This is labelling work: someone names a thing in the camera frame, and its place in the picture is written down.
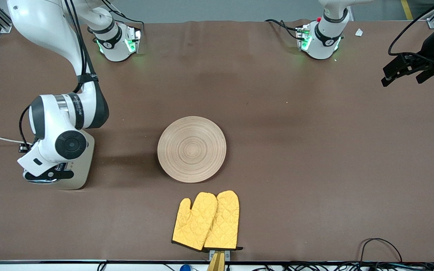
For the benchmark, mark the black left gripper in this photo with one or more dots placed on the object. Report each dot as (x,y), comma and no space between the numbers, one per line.
(429,55)

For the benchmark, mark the round wooden plate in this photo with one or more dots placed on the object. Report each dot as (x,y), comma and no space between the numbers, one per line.
(192,150)

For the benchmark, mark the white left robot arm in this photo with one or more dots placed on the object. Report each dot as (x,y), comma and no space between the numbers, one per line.
(320,47)

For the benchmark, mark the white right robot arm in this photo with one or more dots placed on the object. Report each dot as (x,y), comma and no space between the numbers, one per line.
(70,145)

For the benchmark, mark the beige chrome two-slot toaster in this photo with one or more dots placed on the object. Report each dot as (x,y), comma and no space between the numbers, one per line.
(83,165)

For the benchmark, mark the small white paper scrap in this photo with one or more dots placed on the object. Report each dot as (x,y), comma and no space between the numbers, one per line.
(359,32)

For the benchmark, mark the yellow quilted oven mitt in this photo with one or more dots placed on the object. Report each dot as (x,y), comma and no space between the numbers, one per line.
(226,222)
(194,226)

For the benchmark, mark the blue round cap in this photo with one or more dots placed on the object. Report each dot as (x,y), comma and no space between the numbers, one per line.
(185,268)

